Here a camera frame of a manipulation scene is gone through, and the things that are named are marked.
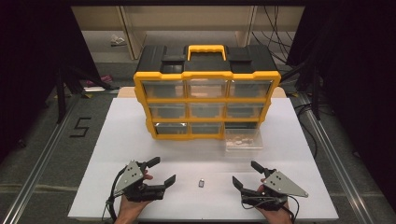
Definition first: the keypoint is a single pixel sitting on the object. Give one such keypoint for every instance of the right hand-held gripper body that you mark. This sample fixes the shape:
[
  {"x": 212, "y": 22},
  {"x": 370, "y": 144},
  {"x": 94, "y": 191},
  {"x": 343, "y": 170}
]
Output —
[{"x": 281, "y": 184}]

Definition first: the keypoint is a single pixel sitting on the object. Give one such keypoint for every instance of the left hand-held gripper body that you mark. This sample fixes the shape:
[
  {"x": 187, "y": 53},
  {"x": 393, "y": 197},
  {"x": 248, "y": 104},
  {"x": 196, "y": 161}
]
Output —
[{"x": 131, "y": 176}]

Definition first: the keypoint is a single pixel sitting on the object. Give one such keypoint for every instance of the small metal part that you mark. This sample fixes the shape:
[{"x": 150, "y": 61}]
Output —
[{"x": 201, "y": 183}]

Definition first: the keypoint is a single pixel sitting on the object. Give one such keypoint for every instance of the clear plastic drawer with parts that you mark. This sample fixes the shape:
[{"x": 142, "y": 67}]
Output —
[{"x": 245, "y": 134}]

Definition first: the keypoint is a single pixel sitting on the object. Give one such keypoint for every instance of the yellow black organizer cabinet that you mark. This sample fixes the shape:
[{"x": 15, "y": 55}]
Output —
[{"x": 206, "y": 75}]

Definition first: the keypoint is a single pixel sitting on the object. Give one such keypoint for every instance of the person's right hand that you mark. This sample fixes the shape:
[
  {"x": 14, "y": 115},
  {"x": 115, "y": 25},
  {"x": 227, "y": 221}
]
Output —
[{"x": 275, "y": 215}]

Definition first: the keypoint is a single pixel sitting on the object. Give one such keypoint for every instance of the person's left hand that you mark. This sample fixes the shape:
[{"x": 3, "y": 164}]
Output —
[{"x": 134, "y": 209}]

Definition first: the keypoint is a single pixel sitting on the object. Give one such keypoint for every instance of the pile of small brown parts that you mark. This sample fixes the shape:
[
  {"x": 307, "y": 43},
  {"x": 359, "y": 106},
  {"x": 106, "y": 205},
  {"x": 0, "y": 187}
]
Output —
[{"x": 239, "y": 142}]

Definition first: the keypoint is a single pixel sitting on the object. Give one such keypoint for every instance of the grid of clear cabinet drawers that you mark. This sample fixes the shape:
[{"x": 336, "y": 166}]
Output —
[{"x": 168, "y": 110}]

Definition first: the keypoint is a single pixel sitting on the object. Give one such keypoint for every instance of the pink object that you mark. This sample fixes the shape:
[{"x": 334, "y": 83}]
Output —
[{"x": 104, "y": 79}]

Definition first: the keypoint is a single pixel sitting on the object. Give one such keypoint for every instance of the black metal stand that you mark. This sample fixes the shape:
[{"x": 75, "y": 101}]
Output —
[{"x": 61, "y": 99}]

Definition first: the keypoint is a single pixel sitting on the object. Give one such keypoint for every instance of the crumpled white cloth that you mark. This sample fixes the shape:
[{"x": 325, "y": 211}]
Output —
[{"x": 117, "y": 40}]

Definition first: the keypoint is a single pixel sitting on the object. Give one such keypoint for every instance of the black curtain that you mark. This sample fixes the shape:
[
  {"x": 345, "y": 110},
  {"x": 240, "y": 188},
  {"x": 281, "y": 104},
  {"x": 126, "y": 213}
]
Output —
[
  {"x": 31, "y": 68},
  {"x": 355, "y": 77}
]

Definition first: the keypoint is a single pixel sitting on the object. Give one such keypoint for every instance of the beige wooden shelf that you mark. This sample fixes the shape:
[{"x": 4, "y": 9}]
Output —
[{"x": 186, "y": 18}]

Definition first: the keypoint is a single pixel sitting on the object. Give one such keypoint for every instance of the aluminium floor rail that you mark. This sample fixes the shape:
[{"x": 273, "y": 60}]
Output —
[
  {"x": 37, "y": 169},
  {"x": 339, "y": 161}
]

